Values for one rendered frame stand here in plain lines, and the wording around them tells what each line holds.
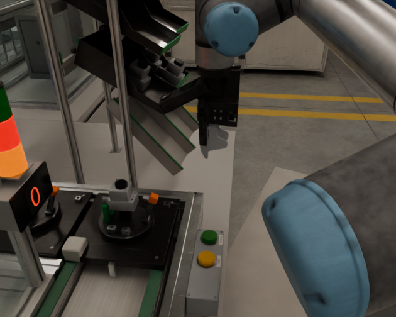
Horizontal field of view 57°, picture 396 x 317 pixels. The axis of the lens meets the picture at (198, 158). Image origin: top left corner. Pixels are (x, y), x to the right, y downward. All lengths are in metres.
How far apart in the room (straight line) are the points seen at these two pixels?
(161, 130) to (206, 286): 0.53
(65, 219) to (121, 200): 0.19
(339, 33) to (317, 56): 4.45
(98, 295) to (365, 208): 0.72
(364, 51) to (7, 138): 0.53
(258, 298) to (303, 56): 4.15
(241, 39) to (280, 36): 4.22
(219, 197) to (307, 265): 0.96
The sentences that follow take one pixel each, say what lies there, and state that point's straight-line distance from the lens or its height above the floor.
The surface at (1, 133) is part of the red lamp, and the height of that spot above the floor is 1.34.
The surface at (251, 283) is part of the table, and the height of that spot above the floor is 0.86.
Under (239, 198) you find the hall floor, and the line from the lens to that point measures 2.60.
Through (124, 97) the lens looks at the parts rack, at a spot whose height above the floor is 1.24.
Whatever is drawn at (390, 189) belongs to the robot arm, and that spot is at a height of 1.47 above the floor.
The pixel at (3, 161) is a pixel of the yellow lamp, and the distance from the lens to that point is 0.68.
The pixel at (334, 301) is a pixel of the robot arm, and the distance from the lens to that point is 0.29.
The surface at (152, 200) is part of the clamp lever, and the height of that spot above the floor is 1.06.
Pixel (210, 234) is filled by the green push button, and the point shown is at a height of 0.97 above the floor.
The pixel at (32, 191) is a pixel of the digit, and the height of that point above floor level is 1.22.
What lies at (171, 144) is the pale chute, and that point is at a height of 1.03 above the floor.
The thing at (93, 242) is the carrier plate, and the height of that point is 0.97.
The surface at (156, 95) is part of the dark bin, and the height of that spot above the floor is 1.21.
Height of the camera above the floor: 1.62
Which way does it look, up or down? 33 degrees down
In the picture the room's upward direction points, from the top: straight up
